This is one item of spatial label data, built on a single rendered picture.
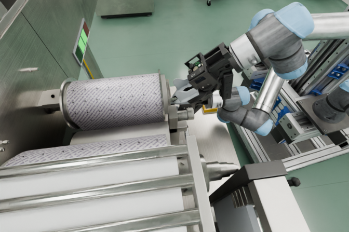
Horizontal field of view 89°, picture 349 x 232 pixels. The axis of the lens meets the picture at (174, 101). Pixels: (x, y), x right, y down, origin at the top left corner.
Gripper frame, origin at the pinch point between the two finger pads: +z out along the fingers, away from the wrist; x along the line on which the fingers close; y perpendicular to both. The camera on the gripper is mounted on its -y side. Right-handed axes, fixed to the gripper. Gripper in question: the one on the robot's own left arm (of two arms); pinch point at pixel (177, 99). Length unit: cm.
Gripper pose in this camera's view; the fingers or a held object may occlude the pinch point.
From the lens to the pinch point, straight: 53.5
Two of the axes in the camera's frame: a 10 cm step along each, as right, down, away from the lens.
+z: -7.6, 4.5, 4.6
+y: -6.3, -3.8, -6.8
